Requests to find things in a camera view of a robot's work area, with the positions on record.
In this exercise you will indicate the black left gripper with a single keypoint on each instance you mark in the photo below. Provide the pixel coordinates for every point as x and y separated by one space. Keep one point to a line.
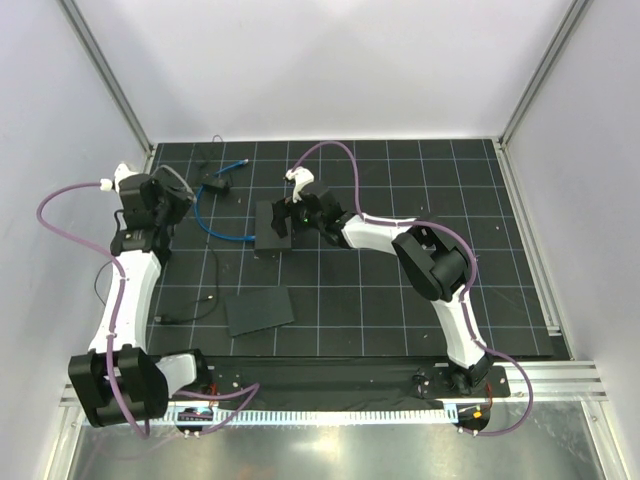
182 203

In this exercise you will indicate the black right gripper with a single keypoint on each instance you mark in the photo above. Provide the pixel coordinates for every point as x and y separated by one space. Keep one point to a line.
283 209

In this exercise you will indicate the black network switch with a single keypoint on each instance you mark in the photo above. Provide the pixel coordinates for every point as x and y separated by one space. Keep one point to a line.
267 241
258 310

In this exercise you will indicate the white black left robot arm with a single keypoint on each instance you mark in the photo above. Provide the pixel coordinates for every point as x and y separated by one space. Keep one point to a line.
116 381

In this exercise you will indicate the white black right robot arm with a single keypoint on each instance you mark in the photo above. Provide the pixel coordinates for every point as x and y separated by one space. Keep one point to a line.
436 261

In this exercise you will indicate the black power adapter far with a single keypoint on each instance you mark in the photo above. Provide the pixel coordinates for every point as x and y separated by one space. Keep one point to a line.
216 185

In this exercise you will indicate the black grid work mat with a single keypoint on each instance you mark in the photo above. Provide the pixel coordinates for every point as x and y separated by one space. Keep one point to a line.
346 303

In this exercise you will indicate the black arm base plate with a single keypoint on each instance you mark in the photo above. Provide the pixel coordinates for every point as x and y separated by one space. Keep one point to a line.
347 384

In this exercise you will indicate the aluminium frame post left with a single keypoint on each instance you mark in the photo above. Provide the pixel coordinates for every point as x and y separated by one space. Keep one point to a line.
88 41

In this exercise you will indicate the aluminium frame post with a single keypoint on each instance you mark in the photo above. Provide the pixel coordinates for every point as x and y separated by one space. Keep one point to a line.
562 35
88 41

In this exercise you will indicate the white slotted cable duct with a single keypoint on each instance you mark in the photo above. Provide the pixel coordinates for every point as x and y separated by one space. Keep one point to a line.
176 416

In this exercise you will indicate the aluminium frame rail front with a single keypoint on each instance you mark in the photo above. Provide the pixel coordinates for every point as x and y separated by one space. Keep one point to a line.
542 381

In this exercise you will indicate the aluminium frame post right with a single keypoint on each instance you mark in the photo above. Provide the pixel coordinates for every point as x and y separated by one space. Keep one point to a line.
562 35

